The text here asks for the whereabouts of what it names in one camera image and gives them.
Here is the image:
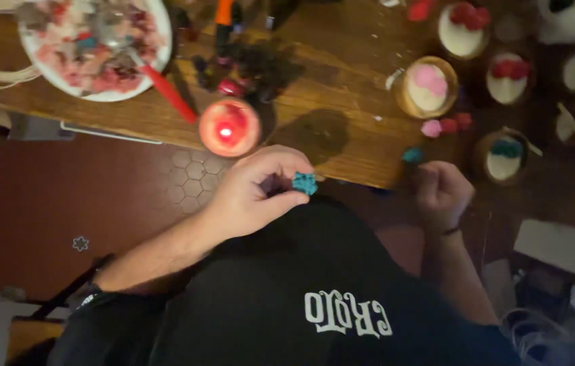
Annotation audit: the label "white box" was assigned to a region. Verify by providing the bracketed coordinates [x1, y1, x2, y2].
[513, 219, 575, 289]

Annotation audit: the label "white plate of wax scraps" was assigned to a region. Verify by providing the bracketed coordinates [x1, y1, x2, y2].
[17, 0, 173, 103]

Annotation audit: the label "white cables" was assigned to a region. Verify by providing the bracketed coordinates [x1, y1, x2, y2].
[500, 307, 575, 366]

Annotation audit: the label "black wristwatch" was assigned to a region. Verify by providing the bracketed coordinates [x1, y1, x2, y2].
[69, 283, 107, 312]

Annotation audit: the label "metal spoon with red handle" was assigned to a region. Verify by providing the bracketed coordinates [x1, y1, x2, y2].
[91, 10, 199, 124]

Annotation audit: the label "person's black printed shirt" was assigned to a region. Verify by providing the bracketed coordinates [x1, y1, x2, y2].
[46, 196, 522, 366]

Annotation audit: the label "small shiny red piece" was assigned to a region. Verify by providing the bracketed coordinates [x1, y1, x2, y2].
[217, 79, 245, 98]

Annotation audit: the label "person's left hand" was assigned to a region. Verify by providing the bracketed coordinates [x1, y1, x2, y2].
[201, 145, 319, 241]

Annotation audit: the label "teal wax flower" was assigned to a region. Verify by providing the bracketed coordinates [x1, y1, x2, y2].
[292, 172, 319, 196]

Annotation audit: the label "white wooden stick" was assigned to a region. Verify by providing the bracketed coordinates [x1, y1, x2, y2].
[557, 102, 575, 147]

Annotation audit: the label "white and black plush toy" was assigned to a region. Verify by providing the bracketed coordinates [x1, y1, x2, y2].
[536, 0, 575, 45]

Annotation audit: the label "orange and black tool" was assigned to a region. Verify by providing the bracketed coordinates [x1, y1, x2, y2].
[213, 0, 237, 57]

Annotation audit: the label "pile of dark wax pieces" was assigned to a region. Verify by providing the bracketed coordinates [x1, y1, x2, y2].
[191, 41, 306, 102]

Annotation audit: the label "lit red candle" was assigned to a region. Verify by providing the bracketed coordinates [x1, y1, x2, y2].
[198, 98, 262, 158]

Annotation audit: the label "wooden chair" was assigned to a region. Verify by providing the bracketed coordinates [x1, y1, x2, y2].
[5, 254, 115, 366]

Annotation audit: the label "bowl candle with red flowers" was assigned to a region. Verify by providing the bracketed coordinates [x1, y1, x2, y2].
[437, 1, 492, 61]
[486, 51, 532, 106]

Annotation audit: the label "white flat strip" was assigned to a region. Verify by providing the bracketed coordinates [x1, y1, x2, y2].
[60, 121, 163, 145]

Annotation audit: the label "person's right hand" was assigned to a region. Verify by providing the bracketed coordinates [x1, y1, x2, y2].
[412, 161, 476, 236]

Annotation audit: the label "bowl candle with pink flower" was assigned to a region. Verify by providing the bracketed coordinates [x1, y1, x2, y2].
[394, 56, 459, 120]

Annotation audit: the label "bowl candle with teal flower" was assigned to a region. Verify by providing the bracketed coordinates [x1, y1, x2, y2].
[474, 128, 531, 185]

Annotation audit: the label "pink wax flower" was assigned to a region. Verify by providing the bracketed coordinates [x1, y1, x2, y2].
[420, 119, 443, 138]

